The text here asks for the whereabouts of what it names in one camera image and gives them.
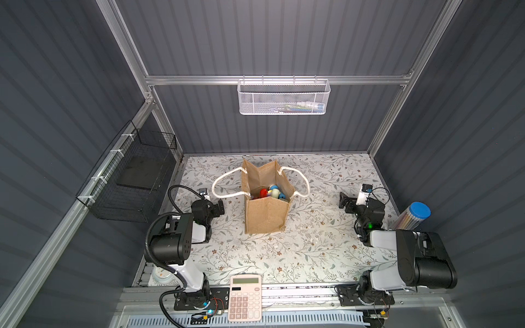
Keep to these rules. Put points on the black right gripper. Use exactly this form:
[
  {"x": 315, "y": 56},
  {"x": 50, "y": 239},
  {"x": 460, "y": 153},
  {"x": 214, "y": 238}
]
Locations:
[{"x": 347, "y": 203}]

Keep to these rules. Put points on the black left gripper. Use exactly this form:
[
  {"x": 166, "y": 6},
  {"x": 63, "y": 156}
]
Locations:
[{"x": 219, "y": 207}]

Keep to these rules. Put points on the brown paper tote bag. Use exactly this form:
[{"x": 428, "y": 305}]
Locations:
[{"x": 264, "y": 215}]

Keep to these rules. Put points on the green flashlight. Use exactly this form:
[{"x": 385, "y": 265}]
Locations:
[{"x": 274, "y": 193}]

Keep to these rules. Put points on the blue flashlight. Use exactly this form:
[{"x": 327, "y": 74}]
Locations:
[{"x": 282, "y": 195}]

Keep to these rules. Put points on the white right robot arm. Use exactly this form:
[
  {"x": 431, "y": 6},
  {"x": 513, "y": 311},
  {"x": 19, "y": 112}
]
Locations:
[{"x": 421, "y": 257}]

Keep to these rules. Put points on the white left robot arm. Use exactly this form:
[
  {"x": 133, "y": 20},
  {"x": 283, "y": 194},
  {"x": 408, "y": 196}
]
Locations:
[{"x": 169, "y": 241}]

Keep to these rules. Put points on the blue-lidded cylinder container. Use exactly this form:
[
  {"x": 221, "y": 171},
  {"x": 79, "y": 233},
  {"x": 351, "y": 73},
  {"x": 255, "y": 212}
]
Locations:
[{"x": 412, "y": 217}]

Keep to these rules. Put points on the pink calculator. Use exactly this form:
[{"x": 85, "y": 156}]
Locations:
[{"x": 245, "y": 298}]

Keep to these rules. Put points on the markers in white basket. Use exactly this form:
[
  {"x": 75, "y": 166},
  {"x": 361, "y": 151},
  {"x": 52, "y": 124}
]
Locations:
[{"x": 302, "y": 107}]

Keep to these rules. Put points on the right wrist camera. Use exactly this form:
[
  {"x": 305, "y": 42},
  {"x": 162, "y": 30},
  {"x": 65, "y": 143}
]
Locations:
[{"x": 364, "y": 194}]

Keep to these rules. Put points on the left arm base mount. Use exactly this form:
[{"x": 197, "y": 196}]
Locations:
[{"x": 214, "y": 298}]

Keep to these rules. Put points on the black wire basket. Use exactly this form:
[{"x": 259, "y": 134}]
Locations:
[{"x": 131, "y": 181}]

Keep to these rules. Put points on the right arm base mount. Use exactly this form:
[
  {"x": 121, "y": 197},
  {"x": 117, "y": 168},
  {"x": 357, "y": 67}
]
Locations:
[{"x": 357, "y": 295}]

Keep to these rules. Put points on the white wire mesh basket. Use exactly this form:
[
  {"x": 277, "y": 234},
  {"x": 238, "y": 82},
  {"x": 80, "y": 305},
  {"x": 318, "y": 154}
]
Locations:
[{"x": 261, "y": 97}]

